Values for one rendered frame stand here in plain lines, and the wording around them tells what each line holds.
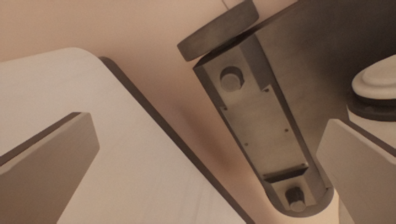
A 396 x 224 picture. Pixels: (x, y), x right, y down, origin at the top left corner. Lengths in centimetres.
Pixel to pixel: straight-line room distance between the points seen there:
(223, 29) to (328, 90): 26
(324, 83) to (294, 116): 9
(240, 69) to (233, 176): 53
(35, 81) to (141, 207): 33
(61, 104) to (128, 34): 33
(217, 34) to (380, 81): 27
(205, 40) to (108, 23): 39
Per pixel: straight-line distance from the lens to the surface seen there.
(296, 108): 51
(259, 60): 44
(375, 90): 38
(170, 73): 68
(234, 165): 82
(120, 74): 73
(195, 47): 44
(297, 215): 70
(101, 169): 46
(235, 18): 43
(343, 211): 25
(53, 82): 51
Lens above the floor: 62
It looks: 61 degrees down
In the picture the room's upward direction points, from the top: 157 degrees counter-clockwise
